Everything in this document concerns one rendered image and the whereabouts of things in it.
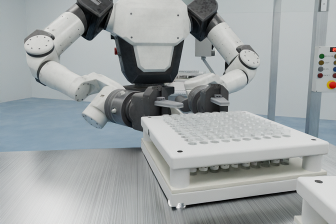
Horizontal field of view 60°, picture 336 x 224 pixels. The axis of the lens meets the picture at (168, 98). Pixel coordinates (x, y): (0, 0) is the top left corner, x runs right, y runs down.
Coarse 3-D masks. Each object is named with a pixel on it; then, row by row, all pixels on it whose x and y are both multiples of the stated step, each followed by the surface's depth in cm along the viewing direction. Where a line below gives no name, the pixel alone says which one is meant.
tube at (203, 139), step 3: (201, 135) 43; (204, 135) 43; (201, 138) 42; (204, 138) 42; (207, 138) 42; (201, 141) 42; (204, 141) 42; (207, 141) 42; (201, 168) 43; (204, 168) 43; (201, 171) 43; (204, 171) 43
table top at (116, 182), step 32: (0, 160) 55; (32, 160) 55; (64, 160) 55; (96, 160) 55; (128, 160) 55; (0, 192) 43; (32, 192) 43; (64, 192) 43; (96, 192) 43; (128, 192) 43; (160, 192) 43; (288, 192) 43
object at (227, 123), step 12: (180, 120) 53; (192, 120) 53; (204, 120) 52; (216, 120) 54; (228, 120) 53; (240, 120) 53; (252, 120) 53; (192, 132) 46; (204, 132) 46; (216, 132) 45; (228, 132) 45; (240, 132) 46
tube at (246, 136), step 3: (243, 132) 45; (246, 132) 45; (249, 132) 45; (243, 135) 44; (246, 135) 44; (249, 135) 44; (243, 138) 44; (246, 138) 44; (249, 138) 44; (246, 162) 44; (249, 162) 45; (243, 165) 45; (246, 165) 45; (249, 165) 45; (243, 168) 45; (246, 168) 45
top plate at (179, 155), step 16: (144, 128) 56; (160, 128) 51; (288, 128) 51; (160, 144) 43; (176, 144) 42; (208, 144) 42; (224, 144) 42; (240, 144) 42; (256, 144) 42; (272, 144) 42; (288, 144) 42; (304, 144) 42; (320, 144) 43; (176, 160) 37; (192, 160) 38; (208, 160) 39; (224, 160) 39; (240, 160) 40; (256, 160) 41
